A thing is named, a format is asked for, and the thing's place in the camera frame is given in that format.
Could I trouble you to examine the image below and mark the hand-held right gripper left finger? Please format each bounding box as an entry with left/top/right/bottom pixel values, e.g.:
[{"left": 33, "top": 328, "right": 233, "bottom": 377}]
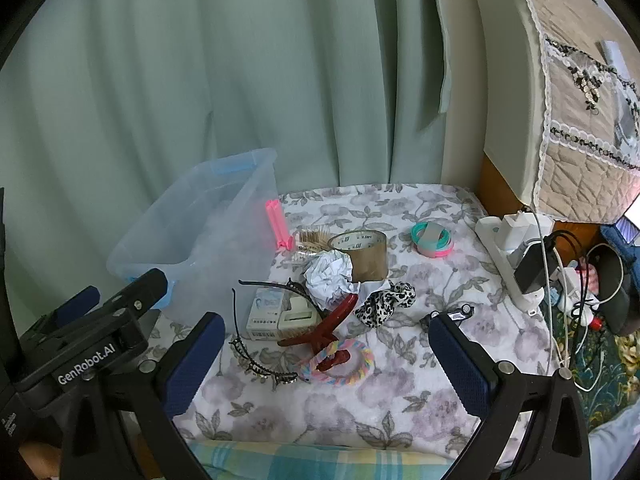
[{"left": 60, "top": 311, "right": 227, "bottom": 480}]

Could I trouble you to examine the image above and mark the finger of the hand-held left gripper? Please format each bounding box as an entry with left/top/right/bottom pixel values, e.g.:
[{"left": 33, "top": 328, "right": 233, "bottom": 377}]
[
  {"left": 20, "top": 286, "right": 101, "bottom": 346},
  {"left": 100, "top": 268, "right": 169, "bottom": 331}
]

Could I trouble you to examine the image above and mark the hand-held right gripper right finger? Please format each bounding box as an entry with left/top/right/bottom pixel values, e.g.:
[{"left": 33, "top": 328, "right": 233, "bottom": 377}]
[{"left": 427, "top": 312, "right": 593, "bottom": 480}]

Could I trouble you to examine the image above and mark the black toothed headband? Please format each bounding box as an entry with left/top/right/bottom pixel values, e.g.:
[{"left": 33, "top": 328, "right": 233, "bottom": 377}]
[{"left": 228, "top": 287, "right": 299, "bottom": 387}]

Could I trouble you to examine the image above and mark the clear plastic storage box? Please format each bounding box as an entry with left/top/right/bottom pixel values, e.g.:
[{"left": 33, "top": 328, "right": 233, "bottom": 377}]
[{"left": 106, "top": 148, "right": 279, "bottom": 323}]

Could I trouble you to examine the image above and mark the white face mask packet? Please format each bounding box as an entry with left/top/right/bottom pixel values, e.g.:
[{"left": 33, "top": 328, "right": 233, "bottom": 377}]
[{"left": 246, "top": 288, "right": 293, "bottom": 342}]

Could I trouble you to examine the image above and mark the pastel rainbow scrunchie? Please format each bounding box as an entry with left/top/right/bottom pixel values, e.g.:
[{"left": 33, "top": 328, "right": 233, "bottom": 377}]
[{"left": 298, "top": 338, "right": 375, "bottom": 387}]

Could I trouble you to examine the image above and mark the leopard print scrunchie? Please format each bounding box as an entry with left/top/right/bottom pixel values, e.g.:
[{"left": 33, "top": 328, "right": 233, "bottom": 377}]
[{"left": 355, "top": 282, "right": 417, "bottom": 329}]

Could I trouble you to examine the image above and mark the thin black headband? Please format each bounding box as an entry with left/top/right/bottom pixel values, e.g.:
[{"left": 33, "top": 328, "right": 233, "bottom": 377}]
[{"left": 238, "top": 277, "right": 328, "bottom": 321}]

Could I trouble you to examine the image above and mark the red hair claw clip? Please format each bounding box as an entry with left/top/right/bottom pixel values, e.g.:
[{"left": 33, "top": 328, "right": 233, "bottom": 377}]
[{"left": 277, "top": 292, "right": 359, "bottom": 368}]

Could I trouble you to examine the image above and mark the brown packing tape roll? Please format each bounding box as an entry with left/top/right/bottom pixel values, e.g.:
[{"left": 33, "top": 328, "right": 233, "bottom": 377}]
[{"left": 327, "top": 230, "right": 389, "bottom": 283}]

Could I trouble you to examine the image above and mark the pink sealing clip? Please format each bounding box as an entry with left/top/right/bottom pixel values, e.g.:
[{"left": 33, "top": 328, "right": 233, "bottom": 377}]
[{"left": 266, "top": 200, "right": 293, "bottom": 252}]

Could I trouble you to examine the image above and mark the white paper ball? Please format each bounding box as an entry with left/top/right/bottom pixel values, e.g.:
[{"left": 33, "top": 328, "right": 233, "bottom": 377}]
[{"left": 302, "top": 251, "right": 361, "bottom": 311}]

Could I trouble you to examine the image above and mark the small black hair clip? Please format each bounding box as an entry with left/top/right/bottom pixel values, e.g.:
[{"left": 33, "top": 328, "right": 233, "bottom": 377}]
[{"left": 420, "top": 304, "right": 475, "bottom": 323}]

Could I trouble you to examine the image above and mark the pink tape roll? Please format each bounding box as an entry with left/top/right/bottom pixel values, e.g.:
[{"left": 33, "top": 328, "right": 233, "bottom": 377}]
[{"left": 417, "top": 239, "right": 455, "bottom": 259}]

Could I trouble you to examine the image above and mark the black charger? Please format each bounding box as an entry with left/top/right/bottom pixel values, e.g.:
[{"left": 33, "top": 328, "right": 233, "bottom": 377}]
[{"left": 515, "top": 242, "right": 558, "bottom": 293}]

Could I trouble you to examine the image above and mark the white power strip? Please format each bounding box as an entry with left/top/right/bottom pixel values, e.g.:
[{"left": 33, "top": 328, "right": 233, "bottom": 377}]
[{"left": 475, "top": 215, "right": 546, "bottom": 313}]

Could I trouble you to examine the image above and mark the white plug adapter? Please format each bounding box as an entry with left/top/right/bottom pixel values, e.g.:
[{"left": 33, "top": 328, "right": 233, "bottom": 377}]
[{"left": 557, "top": 265, "right": 601, "bottom": 326}]

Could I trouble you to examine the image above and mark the teal tape roll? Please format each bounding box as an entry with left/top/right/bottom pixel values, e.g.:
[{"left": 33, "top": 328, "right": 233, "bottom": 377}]
[{"left": 411, "top": 221, "right": 451, "bottom": 250}]

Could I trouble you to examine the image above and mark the green floral rug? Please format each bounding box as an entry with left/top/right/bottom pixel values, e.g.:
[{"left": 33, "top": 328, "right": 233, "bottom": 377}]
[{"left": 542, "top": 330, "right": 640, "bottom": 428}]

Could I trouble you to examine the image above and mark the white charger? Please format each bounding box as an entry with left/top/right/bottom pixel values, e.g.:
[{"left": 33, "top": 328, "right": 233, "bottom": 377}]
[{"left": 501, "top": 211, "right": 538, "bottom": 252}]

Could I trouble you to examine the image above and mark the plaid cloth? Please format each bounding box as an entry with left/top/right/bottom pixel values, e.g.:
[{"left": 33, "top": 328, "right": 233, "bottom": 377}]
[{"left": 190, "top": 440, "right": 461, "bottom": 480}]

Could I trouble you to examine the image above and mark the black bag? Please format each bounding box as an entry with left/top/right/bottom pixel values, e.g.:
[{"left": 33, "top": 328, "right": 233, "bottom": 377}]
[{"left": 595, "top": 247, "right": 640, "bottom": 336}]

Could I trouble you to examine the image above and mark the pale blue cloth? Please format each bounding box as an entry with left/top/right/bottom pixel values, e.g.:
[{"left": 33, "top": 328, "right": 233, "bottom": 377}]
[{"left": 587, "top": 405, "right": 640, "bottom": 480}]

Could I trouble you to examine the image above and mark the wooden cabinet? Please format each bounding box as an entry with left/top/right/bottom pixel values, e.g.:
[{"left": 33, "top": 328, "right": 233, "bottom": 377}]
[{"left": 475, "top": 155, "right": 616, "bottom": 261}]

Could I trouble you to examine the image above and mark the blue fabric pouch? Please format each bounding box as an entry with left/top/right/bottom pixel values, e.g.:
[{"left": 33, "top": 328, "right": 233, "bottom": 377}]
[{"left": 600, "top": 215, "right": 640, "bottom": 261}]

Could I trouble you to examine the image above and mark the green curtain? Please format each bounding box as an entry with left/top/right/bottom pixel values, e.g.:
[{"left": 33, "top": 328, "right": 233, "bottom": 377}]
[{"left": 0, "top": 0, "right": 481, "bottom": 311}]

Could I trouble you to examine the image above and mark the quilted lace-trimmed cover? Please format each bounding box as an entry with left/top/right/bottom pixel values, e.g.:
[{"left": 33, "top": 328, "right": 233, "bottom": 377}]
[{"left": 502, "top": 0, "right": 640, "bottom": 223}]

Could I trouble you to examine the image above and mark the white cable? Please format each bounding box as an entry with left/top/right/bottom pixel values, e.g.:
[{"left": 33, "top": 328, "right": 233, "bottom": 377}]
[{"left": 525, "top": 205, "right": 608, "bottom": 391}]

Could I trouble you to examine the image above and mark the black cable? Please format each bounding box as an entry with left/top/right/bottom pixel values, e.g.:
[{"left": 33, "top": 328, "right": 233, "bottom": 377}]
[{"left": 542, "top": 230, "right": 583, "bottom": 281}]

